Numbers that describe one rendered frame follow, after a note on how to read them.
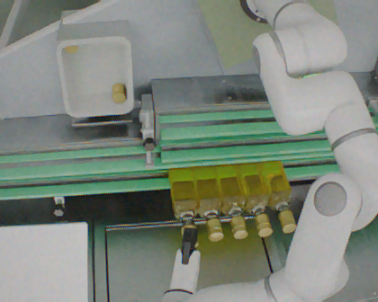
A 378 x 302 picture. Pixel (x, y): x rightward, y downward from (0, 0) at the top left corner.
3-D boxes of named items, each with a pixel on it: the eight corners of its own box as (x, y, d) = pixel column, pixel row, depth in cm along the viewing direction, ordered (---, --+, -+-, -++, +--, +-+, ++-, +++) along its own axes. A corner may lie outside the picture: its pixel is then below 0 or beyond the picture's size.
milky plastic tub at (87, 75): (68, 98, 126) (67, 119, 120) (58, 25, 111) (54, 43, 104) (132, 93, 128) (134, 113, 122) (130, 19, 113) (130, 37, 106)
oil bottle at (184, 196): (166, 161, 129) (175, 224, 114) (166, 146, 126) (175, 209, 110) (186, 160, 130) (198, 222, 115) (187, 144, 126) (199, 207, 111)
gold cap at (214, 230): (204, 227, 113) (208, 243, 109) (205, 218, 110) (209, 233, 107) (220, 226, 113) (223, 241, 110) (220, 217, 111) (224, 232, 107)
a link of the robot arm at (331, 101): (368, 143, 83) (286, 166, 83) (323, 37, 92) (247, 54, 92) (382, 121, 74) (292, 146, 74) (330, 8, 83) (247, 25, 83)
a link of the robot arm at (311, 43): (321, 36, 97) (354, 75, 85) (263, 48, 97) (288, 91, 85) (319, -5, 91) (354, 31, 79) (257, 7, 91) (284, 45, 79)
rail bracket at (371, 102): (362, 102, 125) (382, 136, 115) (368, 81, 120) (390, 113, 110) (374, 102, 125) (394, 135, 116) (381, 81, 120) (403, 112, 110)
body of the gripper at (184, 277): (197, 316, 99) (202, 273, 107) (199, 294, 92) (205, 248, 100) (162, 312, 99) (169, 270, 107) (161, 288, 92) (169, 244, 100)
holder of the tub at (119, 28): (72, 112, 130) (70, 130, 124) (59, 24, 111) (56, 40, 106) (133, 108, 132) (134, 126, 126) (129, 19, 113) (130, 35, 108)
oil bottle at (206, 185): (187, 160, 130) (199, 223, 115) (187, 145, 126) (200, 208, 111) (208, 158, 131) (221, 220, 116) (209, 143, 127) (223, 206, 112)
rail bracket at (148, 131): (141, 146, 124) (144, 181, 115) (139, 93, 112) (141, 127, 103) (153, 145, 124) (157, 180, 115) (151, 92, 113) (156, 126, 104)
